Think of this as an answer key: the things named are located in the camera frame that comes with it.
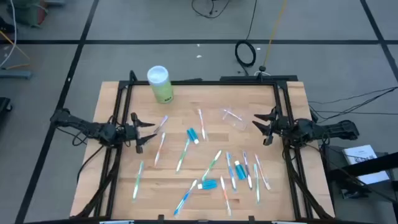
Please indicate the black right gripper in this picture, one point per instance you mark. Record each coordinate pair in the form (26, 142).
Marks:
(284, 127)

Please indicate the blue toothbrush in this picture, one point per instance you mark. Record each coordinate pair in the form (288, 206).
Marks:
(231, 171)
(185, 197)

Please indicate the white label strip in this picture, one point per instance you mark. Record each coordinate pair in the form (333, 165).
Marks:
(116, 222)
(289, 222)

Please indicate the green canister with white lid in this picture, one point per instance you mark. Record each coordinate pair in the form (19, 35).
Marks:
(161, 88)

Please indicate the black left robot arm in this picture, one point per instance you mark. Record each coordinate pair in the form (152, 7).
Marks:
(81, 124)

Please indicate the black side shelf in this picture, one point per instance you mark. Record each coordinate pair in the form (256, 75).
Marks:
(373, 166)

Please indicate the purple toothbrush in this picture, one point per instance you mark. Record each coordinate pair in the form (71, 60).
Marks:
(160, 124)
(247, 170)

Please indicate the blue-grey flat bar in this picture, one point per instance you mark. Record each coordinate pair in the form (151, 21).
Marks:
(15, 74)

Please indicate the white printed booklet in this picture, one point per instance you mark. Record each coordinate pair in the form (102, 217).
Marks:
(363, 158)

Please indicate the green bag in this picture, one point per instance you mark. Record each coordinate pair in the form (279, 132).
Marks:
(28, 12)

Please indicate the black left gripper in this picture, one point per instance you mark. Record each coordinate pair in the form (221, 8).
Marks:
(130, 133)

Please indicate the clear plastic cup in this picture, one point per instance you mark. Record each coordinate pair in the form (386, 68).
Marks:
(237, 122)

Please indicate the black floor object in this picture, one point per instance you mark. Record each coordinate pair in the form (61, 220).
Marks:
(4, 107)

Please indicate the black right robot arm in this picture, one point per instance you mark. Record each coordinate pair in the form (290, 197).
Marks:
(326, 129)

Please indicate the small black camera mount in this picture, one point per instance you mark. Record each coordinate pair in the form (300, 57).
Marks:
(262, 69)

